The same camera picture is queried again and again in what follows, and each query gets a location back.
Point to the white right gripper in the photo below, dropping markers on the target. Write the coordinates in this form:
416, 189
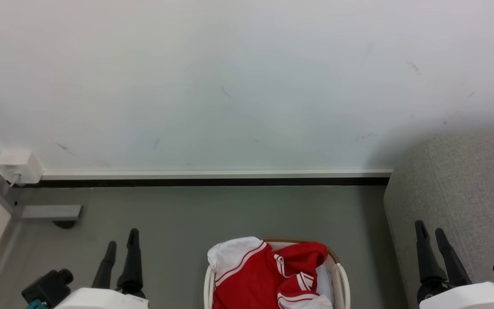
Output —
470, 297

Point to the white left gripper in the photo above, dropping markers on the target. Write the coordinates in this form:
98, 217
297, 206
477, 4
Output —
101, 299

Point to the white laundry basket brown rim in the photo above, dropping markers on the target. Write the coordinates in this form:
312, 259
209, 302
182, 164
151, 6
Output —
341, 283

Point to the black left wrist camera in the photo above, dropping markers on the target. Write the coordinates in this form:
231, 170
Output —
49, 286

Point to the white baseboard black strip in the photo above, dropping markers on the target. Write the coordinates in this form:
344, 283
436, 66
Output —
212, 177

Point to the grey fabric sofa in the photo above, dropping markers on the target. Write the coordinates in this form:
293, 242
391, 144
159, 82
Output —
465, 193

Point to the black round foot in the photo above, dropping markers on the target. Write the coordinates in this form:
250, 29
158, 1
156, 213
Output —
64, 224

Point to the white wall socket box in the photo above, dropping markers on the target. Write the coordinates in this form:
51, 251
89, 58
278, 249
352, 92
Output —
19, 165

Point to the red and white jersey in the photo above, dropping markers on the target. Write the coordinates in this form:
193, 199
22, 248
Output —
255, 279

